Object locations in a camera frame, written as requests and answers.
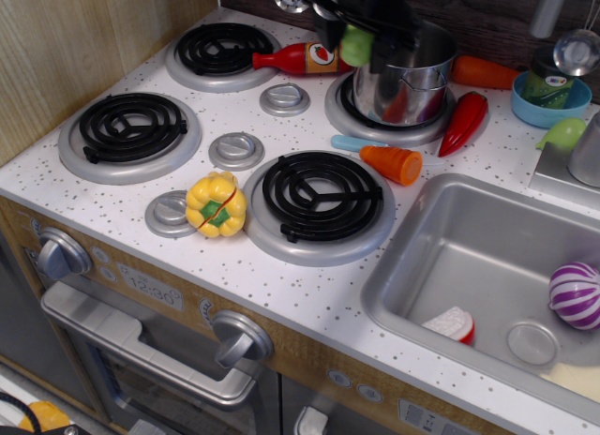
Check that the digital oven clock display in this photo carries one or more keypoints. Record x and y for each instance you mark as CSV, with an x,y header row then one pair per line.
x,y
150,286

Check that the silver stovetop knob middle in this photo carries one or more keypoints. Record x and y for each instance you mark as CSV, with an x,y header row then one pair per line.
x,y
236,151

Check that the green toy can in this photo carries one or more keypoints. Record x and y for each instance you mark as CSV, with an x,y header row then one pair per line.
x,y
545,85

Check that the yellow toy bell pepper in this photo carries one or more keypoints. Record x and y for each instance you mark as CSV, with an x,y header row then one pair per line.
x,y
216,206

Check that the back right black burner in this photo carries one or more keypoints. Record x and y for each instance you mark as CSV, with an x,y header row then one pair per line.
x,y
342,114

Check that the yellow object bottom left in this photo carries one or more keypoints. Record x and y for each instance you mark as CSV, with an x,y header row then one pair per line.
x,y
48,415

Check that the silver faucet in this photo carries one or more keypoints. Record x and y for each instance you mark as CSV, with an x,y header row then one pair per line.
x,y
545,18

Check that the silver stovetop knob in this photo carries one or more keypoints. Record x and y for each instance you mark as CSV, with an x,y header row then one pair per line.
x,y
236,151
284,100
165,216

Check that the light green toy broccoli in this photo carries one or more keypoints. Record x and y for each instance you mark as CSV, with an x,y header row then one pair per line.
x,y
355,46

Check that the red white toy food slice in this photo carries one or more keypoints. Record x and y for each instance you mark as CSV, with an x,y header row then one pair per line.
x,y
454,323

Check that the front right black burner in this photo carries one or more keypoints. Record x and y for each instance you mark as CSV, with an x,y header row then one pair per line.
x,y
317,208

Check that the silver stovetop knob top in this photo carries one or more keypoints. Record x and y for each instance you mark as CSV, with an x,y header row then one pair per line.
x,y
284,100

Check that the purple striped toy onion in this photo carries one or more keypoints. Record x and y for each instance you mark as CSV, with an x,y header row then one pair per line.
x,y
573,292

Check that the hanging silver ladle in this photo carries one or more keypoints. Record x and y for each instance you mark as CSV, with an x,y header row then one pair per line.
x,y
577,52

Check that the silver oven knob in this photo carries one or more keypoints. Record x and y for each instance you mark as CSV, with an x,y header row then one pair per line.
x,y
61,255
239,338

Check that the orange toy carrot piece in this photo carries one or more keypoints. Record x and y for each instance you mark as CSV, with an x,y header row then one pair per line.
x,y
402,166

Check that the whole orange toy carrot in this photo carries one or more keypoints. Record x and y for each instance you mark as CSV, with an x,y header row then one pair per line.
x,y
475,71

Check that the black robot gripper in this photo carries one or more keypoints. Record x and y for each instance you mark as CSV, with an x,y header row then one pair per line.
x,y
394,24

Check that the front left black burner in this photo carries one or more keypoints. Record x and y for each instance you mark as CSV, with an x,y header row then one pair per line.
x,y
129,138

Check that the green toy pear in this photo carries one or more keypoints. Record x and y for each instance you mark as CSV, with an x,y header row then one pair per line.
x,y
565,134

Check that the silver stovetop knob bottom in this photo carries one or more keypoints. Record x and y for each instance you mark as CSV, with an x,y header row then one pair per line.
x,y
165,216

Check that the left silver oven knob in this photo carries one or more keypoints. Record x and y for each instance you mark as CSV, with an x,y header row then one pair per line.
x,y
61,255

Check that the silver sink basin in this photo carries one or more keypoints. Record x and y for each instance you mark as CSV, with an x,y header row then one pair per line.
x,y
490,251

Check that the right silver oven knob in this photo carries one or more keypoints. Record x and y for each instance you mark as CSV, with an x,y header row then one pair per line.
x,y
239,338

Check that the stainless steel pot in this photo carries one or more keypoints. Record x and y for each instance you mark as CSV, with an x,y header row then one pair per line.
x,y
410,88

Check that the red toy chili pepper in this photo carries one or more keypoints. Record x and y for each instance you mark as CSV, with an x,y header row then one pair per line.
x,y
469,114

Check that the red toy ketchup bottle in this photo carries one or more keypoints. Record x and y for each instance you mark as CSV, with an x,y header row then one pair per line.
x,y
302,59

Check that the light blue toy knife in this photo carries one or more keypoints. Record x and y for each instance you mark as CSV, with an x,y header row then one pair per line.
x,y
352,144

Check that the silver oven door handle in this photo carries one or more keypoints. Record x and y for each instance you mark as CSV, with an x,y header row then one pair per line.
x,y
115,332

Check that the black burner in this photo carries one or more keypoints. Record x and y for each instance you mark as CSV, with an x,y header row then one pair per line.
x,y
342,114
317,208
217,57
129,138

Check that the blue plastic bowl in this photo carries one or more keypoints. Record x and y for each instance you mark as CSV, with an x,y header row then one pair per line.
x,y
578,101

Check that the back left black burner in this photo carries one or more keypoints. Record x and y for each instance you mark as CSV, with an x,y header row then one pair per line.
x,y
217,57

